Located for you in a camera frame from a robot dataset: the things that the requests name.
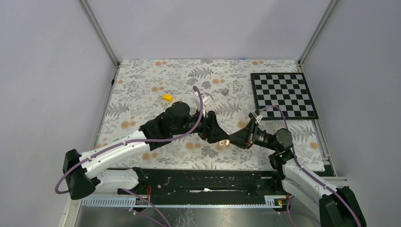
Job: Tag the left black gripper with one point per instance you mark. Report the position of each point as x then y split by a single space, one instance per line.
212 132

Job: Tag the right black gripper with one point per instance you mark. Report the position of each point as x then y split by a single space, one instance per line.
245 138

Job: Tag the pink earbud charging case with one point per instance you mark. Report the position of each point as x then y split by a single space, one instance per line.
222 145

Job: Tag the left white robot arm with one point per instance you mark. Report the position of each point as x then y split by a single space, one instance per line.
86 172

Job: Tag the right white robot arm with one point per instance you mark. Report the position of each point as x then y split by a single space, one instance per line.
333 206

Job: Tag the small grey block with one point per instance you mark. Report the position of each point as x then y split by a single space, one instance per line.
225 91

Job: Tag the yellow block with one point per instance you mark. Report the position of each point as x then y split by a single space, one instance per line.
167 97

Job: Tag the black white checkerboard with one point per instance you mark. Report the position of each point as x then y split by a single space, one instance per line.
288 91

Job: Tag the floral table mat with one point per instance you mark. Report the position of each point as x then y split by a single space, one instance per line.
137 98

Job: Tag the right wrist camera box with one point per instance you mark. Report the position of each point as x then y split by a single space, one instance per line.
255 116

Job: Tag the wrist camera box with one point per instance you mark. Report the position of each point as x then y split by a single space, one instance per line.
255 116
206 98

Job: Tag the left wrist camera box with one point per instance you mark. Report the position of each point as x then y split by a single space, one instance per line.
206 98

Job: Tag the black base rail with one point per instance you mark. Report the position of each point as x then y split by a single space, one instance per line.
207 187

